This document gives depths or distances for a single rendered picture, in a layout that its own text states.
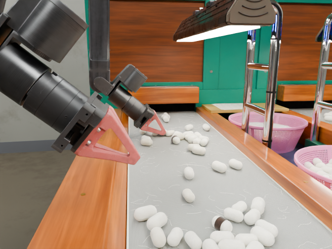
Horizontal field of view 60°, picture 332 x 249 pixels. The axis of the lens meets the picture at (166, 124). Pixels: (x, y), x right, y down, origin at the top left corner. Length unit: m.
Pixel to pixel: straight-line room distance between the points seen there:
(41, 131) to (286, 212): 2.93
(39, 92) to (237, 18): 0.32
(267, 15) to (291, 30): 0.93
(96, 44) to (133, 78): 0.14
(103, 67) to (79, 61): 2.26
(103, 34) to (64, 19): 0.49
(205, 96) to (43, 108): 1.02
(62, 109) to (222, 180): 0.38
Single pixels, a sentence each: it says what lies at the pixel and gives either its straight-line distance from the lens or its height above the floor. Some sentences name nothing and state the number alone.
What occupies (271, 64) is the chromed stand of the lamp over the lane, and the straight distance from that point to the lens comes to 0.78.
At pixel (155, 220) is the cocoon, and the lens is 0.44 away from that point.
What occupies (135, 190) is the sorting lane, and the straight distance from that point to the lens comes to 0.57.
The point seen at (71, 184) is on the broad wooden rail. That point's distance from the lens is 0.56.
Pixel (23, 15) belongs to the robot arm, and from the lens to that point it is 0.37.
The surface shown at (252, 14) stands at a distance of 0.51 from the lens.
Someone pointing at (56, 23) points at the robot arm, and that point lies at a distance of 0.35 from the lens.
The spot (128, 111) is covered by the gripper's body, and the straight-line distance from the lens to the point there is 0.86.
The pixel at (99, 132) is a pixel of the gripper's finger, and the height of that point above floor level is 0.90.
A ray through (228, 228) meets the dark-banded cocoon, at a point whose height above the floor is 0.75.
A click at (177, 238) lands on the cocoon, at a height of 0.75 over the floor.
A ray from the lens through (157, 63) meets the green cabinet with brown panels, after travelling 1.27.
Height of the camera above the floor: 0.99
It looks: 14 degrees down
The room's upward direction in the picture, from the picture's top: straight up
